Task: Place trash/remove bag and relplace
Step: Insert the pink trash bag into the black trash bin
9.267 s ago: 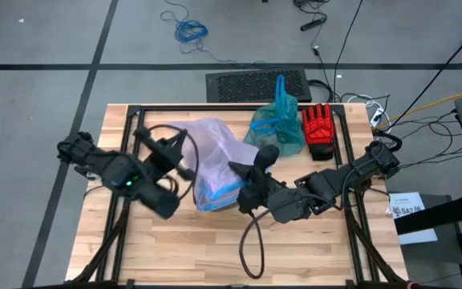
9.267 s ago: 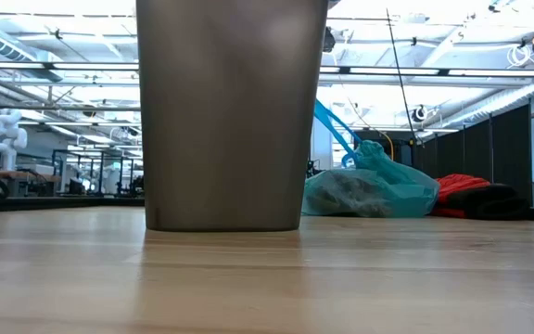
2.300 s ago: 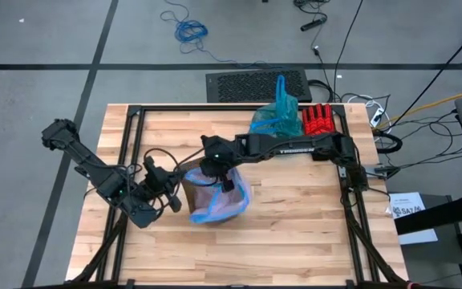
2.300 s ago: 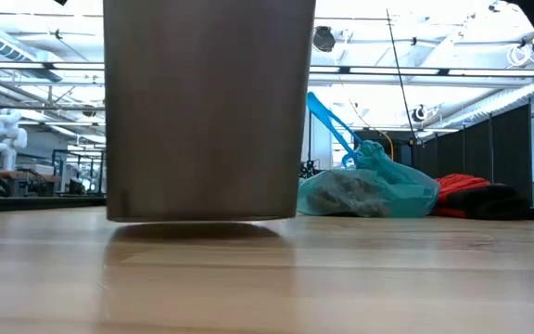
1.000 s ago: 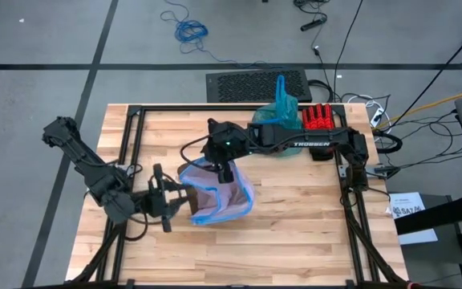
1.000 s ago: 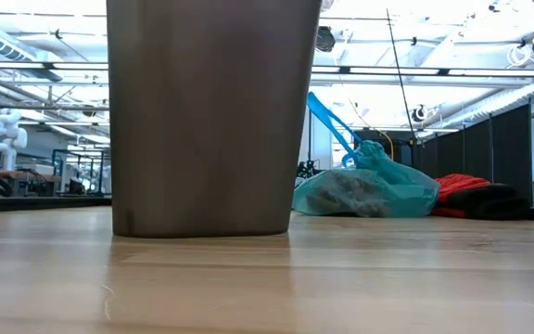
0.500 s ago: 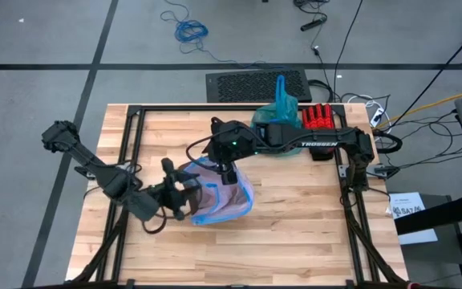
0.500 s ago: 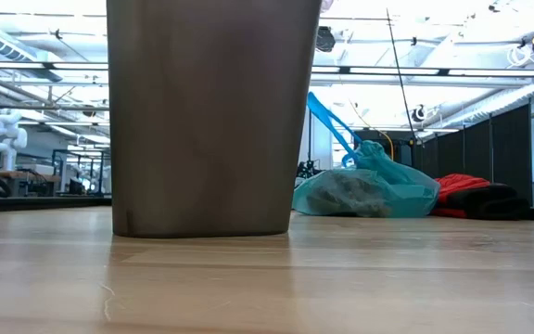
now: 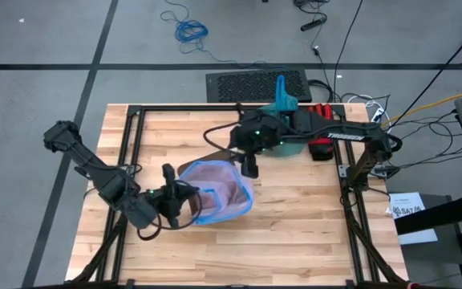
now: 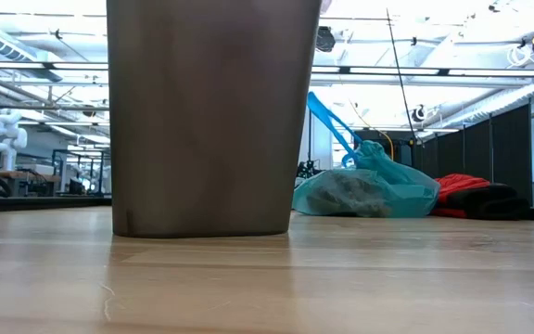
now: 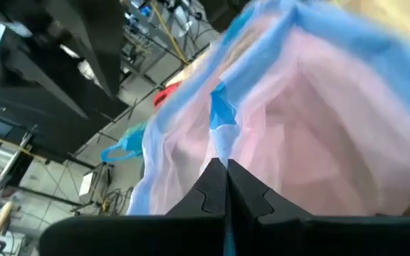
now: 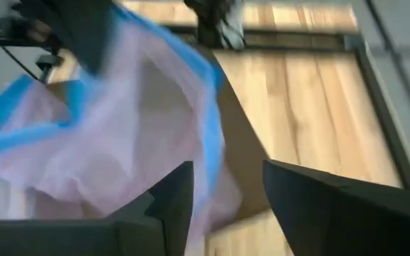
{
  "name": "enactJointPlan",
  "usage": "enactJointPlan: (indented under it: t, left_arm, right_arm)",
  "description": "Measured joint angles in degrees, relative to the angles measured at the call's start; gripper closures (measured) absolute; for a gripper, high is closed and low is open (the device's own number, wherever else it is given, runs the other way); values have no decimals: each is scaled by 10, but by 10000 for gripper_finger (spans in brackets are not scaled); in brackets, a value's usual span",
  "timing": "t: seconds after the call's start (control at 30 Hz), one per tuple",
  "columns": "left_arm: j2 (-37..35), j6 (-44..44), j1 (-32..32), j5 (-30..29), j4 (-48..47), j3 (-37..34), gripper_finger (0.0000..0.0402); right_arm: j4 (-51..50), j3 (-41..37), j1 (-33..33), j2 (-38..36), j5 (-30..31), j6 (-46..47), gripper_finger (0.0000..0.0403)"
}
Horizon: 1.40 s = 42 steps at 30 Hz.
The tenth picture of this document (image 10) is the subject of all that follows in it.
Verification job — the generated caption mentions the red and black fabric bundle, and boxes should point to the red and black fabric bundle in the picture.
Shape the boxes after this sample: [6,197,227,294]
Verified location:
[430,173,531,221]

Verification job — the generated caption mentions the white ventilation duct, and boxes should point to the white ventilation duct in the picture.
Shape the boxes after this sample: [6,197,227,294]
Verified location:
[438,77,534,132]

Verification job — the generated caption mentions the teal plastic trash bag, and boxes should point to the teal plastic trash bag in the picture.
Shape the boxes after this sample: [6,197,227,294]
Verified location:
[291,91,442,220]

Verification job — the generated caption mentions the black bent pipe stand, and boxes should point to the black bent pipe stand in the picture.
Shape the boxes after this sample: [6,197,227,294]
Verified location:
[307,97,315,162]

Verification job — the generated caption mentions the grey plastic trash bin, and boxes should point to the grey plastic trash bin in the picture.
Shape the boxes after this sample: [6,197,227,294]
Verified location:
[105,0,324,239]

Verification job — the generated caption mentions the black wall screen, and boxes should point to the black wall screen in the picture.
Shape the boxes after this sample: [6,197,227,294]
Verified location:
[354,129,415,166]

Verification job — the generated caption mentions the white building column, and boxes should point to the white building column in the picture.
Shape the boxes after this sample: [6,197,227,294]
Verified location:
[299,99,335,171]

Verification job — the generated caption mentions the cluttered background workbench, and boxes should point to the cluttered background workbench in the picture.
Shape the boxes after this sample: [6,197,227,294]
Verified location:
[0,169,63,197]

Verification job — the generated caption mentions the thin black hanging cable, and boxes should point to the thin black hanging cable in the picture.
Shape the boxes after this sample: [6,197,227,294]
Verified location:
[385,7,420,145]

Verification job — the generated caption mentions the black partition curtain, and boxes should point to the black partition curtain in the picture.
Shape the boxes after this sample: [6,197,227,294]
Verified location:
[412,102,534,197]

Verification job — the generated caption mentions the yellow hanging cable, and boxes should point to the yellow hanging cable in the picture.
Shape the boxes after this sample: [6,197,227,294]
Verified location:
[346,95,397,162]

